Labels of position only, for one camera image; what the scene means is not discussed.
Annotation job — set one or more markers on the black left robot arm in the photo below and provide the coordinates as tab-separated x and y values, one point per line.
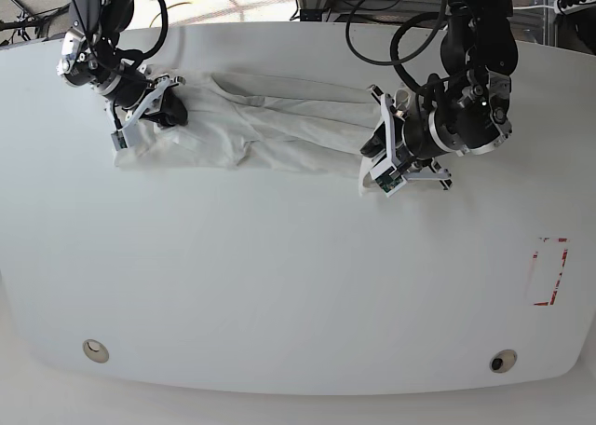
463	113

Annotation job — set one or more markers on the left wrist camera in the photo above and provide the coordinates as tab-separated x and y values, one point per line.
385	174

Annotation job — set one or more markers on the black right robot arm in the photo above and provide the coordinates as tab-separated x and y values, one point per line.
90	56

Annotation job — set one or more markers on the red tape rectangle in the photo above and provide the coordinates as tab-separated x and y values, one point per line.
547	267

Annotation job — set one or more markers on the left table grommet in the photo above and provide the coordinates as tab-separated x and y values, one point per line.
95	351

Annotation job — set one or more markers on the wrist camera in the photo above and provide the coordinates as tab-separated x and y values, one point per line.
124	138
385	174

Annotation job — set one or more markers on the table grommet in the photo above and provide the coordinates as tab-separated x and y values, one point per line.
95	351
503	361

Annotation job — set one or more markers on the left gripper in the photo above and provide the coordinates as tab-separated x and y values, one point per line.
388	141

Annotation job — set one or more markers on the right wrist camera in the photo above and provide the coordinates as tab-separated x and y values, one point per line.
124	138

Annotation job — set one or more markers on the white printed T-shirt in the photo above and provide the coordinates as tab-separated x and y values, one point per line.
238	121

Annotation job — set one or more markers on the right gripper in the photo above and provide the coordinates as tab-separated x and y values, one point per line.
157	103

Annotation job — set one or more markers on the right table grommet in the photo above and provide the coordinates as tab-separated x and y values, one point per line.
503	361

